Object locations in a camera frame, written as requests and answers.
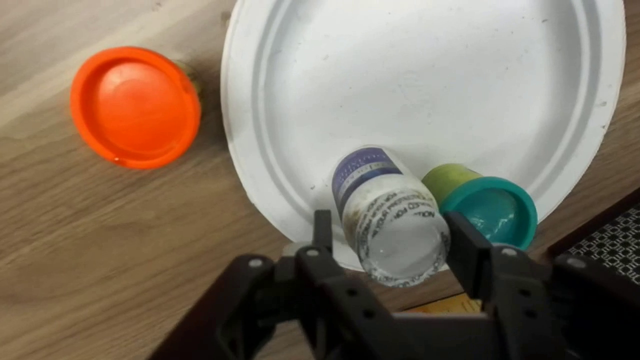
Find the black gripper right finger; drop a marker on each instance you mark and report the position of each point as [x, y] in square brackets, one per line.
[468, 257]

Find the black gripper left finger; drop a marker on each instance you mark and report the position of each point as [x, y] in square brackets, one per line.
[323, 231]

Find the small tub teal lid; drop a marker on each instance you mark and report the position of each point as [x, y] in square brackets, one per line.
[499, 209]

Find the white bottle blue label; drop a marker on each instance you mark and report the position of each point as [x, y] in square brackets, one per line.
[388, 219]

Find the small tub orange lid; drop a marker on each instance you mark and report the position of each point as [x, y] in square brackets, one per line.
[135, 107]

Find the white paper plate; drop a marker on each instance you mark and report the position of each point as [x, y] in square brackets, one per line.
[513, 89]

